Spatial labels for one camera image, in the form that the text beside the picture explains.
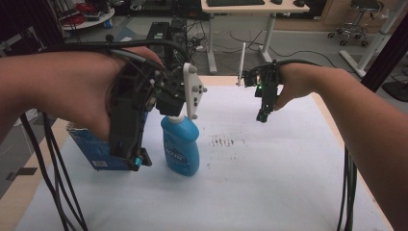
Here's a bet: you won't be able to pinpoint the blue bottle with white cap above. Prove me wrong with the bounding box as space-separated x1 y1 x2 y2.
160 114 201 177

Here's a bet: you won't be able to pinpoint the round white table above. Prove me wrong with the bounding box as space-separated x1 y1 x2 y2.
60 5 116 32

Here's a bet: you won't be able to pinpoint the grey cable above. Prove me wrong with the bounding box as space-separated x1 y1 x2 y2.
110 47 166 71

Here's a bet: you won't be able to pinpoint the black round stand base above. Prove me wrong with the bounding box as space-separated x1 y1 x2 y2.
381 81 408 103

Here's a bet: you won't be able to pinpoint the thick black cable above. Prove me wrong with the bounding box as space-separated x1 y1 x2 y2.
39 38 191 66

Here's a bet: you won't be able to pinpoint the wooden desk with white legs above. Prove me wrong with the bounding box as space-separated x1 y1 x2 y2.
200 0 311 75

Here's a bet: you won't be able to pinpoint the white table cover sheet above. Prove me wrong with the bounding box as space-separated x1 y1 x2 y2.
13 85 394 231

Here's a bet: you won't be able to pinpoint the white metal stand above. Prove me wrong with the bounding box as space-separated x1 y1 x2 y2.
339 0 408 79

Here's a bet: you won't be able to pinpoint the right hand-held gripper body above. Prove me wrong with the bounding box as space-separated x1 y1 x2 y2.
236 42 281 99

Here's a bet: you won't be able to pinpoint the black cable bundle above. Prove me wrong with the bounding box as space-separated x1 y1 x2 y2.
18 110 89 231
336 146 359 231

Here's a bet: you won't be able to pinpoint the blue cardboard box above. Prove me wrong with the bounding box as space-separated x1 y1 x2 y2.
65 122 138 171

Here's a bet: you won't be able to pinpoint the black keyboard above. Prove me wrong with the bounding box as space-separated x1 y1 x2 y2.
206 0 266 8

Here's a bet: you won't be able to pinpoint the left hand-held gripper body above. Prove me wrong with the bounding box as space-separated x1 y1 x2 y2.
112 59 208 121

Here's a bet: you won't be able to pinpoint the dark floor tape strip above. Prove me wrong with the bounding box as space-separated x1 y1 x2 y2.
5 167 38 182

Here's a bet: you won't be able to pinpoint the person's left hand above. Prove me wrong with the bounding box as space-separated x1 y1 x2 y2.
67 46 164 141

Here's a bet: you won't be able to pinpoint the black floor cables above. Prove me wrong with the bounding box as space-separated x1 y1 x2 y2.
187 30 339 70

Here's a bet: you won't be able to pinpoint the office stool on castors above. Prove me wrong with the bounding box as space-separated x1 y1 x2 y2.
326 0 385 48

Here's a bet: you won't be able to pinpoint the black computer tower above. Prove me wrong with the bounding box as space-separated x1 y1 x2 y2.
145 18 190 71

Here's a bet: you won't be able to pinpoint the person's right hand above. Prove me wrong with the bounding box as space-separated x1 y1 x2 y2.
273 62 318 112

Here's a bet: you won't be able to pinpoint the black post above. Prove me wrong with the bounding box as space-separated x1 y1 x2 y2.
360 21 408 94

